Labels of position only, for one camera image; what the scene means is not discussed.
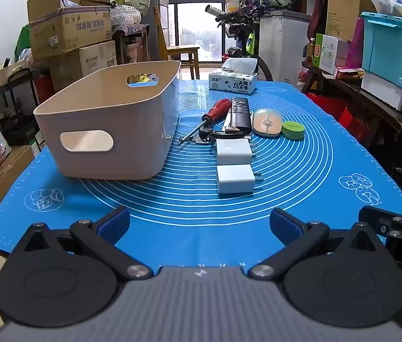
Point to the white charger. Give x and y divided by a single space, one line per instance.
233 151
233 180

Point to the blue silicone mat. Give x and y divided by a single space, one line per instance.
186 221

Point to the white box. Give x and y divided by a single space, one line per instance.
382 91

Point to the wooden chair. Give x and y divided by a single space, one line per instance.
181 51

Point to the teal storage bin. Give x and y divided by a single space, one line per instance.
386 46

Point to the printed open cardboard box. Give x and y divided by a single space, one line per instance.
69 32

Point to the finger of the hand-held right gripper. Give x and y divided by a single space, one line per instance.
382 217

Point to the beige plastic basket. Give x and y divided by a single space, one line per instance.
115 114

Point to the dark wooden shelf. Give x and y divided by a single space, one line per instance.
365 101

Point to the green white carton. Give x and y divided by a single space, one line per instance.
324 55

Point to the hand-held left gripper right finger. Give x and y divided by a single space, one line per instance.
283 222

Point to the black remote control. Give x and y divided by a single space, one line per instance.
239 114

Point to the white tissue pack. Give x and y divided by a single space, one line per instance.
233 83

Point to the large plain cardboard box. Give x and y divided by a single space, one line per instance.
90 60

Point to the green bag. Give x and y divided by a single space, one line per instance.
22 42

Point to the beige computer mouse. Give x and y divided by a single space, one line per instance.
267 123

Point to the white chest freezer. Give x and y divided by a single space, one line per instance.
283 42

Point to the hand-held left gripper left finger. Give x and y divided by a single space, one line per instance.
115 221

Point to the red gift box stack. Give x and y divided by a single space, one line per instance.
343 117

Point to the oil bottle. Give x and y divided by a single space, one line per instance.
310 50

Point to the black metal cart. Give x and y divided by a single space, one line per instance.
12 114

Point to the dark wooden table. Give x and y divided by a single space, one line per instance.
129 32

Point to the clear plastic bottle pack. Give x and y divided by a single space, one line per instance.
126 14

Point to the cardboard tray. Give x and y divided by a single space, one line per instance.
1 76

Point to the black key bunch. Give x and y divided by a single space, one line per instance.
204 133

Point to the pink bag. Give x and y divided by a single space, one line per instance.
357 42

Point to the tall cardboard box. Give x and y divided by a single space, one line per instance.
347 7

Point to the black green bicycle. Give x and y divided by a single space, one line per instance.
243 28

